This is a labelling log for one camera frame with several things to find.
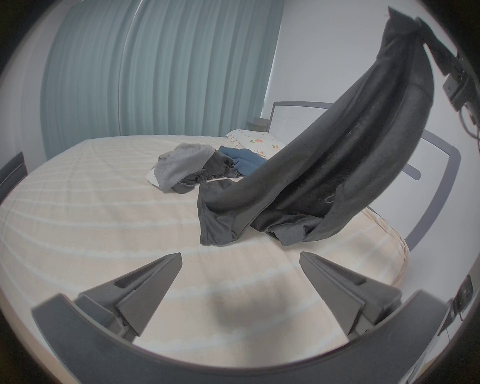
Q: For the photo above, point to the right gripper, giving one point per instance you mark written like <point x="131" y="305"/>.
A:
<point x="457" y="92"/>

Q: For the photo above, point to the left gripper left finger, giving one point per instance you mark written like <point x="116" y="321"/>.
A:
<point x="142" y="296"/>

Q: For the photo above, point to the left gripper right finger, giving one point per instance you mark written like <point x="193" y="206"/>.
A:
<point x="337" y="294"/>

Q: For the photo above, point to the black T-shirt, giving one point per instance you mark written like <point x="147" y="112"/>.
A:
<point x="337" y="157"/>

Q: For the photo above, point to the bed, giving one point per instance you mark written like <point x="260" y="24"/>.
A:
<point x="93" y="210"/>

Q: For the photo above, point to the pile of clothes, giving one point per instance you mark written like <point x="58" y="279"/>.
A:
<point x="180" y="165"/>

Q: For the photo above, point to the white printed pillow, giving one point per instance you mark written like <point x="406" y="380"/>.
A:
<point x="255" y="140"/>

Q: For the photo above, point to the grey bedside table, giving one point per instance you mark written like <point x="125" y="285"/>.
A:
<point x="258" y="123"/>

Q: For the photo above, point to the blue-green curtain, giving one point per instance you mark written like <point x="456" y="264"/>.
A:
<point x="202" y="67"/>
<point x="82" y="75"/>

